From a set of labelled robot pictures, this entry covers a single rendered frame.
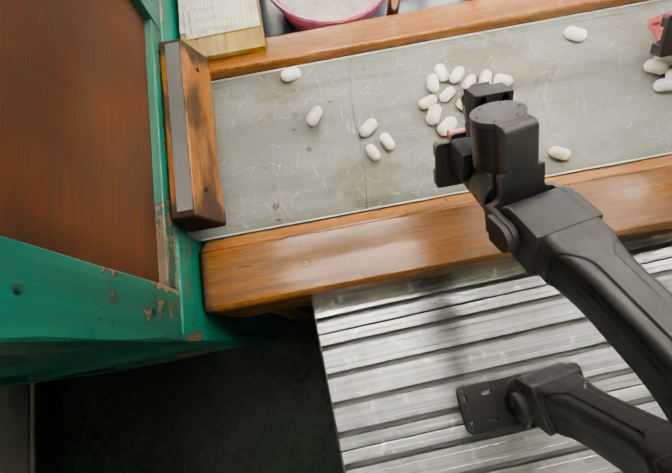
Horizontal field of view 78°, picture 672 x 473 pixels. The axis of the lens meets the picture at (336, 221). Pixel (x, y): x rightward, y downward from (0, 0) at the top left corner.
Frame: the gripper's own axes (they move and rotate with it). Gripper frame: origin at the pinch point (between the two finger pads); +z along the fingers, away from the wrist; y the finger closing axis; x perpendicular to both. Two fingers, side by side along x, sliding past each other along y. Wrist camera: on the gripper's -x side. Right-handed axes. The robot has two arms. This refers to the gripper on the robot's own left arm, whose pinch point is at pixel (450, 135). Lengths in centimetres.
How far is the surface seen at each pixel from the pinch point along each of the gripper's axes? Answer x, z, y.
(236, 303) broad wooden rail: 15.8, -10.6, 36.5
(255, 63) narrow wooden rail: -11.0, 21.2, 28.4
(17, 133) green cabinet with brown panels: -18, -24, 43
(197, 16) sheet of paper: -19, 29, 37
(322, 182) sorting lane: 6.3, 4.4, 20.5
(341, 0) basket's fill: -17.1, 33.2, 10.4
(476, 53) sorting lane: -6.2, 19.2, -11.4
